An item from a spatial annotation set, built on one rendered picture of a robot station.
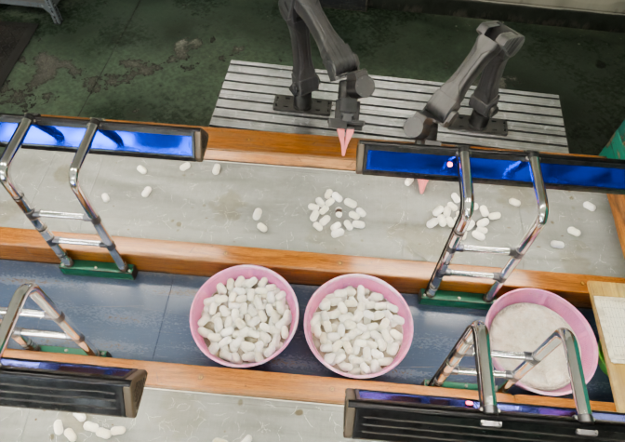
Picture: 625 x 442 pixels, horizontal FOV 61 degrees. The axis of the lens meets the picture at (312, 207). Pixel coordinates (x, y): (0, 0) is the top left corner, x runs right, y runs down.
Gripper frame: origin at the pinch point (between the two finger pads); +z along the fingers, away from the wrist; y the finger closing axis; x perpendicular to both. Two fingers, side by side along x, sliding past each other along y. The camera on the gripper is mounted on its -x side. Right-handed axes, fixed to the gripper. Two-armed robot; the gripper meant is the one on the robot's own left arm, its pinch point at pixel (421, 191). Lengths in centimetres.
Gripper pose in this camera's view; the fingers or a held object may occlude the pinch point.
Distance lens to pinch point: 156.5
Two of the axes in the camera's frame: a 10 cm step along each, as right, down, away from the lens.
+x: 0.4, -1.0, 9.9
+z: -0.7, 9.9, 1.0
